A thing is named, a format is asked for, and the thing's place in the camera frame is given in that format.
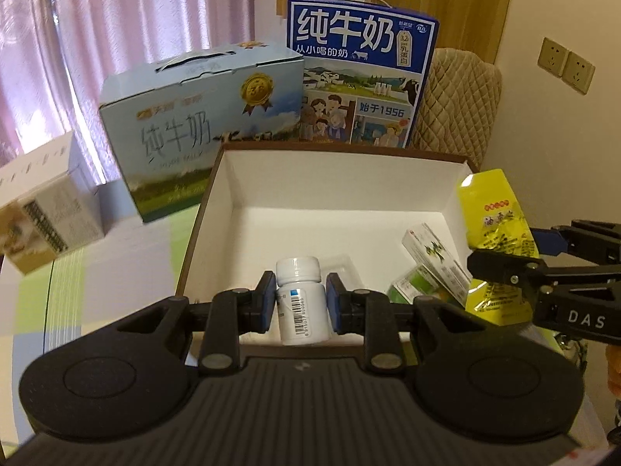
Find white medicine box green print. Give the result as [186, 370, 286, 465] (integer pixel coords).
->
[402, 223, 472, 307]

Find green white small box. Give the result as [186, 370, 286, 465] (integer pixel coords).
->
[387, 265, 441, 304]

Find beige white product carton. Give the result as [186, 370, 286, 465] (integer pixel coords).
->
[1, 132, 104, 275]

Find beige wall socket left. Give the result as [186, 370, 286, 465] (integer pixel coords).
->
[537, 37, 569, 78]

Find beige wall socket right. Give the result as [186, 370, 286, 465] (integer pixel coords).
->
[562, 52, 596, 95]

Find clear plastic blister tray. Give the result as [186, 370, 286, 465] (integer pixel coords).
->
[318, 254, 363, 290]

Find brown cardboard storage box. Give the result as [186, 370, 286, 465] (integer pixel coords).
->
[173, 141, 482, 351]

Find yellow sachet packet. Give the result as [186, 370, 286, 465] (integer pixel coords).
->
[459, 169, 539, 326]

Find beige wall socket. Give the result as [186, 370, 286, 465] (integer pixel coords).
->
[537, 37, 569, 78]
[562, 52, 596, 95]

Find light blue milk carton box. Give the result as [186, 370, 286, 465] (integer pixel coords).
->
[99, 41, 304, 222]

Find person right hand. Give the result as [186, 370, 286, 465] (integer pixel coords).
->
[605, 345, 621, 427]

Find white pill bottle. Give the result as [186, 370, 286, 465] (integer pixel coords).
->
[276, 257, 331, 346]

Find beige quilted chair cover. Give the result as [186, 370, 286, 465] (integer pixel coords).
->
[411, 49, 502, 169]

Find dark blue milk carton box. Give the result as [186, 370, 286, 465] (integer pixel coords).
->
[286, 0, 439, 148]

